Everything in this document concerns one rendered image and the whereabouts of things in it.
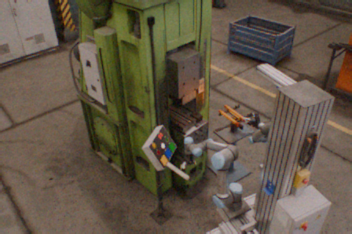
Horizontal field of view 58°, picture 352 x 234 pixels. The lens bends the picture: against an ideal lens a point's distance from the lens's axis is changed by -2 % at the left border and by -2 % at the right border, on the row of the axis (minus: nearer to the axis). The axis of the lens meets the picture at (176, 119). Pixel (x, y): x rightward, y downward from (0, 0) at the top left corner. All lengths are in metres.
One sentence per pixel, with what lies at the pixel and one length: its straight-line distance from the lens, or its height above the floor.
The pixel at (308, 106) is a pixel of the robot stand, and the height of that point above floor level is 2.03.
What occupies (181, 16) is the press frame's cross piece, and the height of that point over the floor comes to 2.11.
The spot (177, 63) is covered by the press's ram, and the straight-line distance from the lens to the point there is 2.99.
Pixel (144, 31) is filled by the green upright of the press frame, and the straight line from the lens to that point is 2.81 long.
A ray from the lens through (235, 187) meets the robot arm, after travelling 2.76.
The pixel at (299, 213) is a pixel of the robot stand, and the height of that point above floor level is 1.23.
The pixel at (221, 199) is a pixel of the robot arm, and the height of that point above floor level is 1.03.
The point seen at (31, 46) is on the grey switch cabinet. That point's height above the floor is 0.26.
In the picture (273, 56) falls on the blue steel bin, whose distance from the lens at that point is 6.78.
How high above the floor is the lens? 3.09
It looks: 36 degrees down
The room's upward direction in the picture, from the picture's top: 2 degrees counter-clockwise
